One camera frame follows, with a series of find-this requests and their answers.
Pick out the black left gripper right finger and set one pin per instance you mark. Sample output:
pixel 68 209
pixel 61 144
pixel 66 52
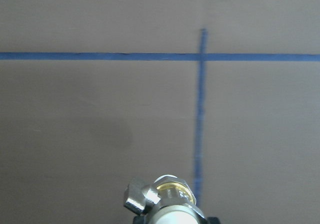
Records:
pixel 212 220

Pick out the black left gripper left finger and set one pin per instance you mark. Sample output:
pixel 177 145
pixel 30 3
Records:
pixel 139 219

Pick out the white PPR valve with brass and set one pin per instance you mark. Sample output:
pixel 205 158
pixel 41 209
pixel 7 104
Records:
pixel 169 199

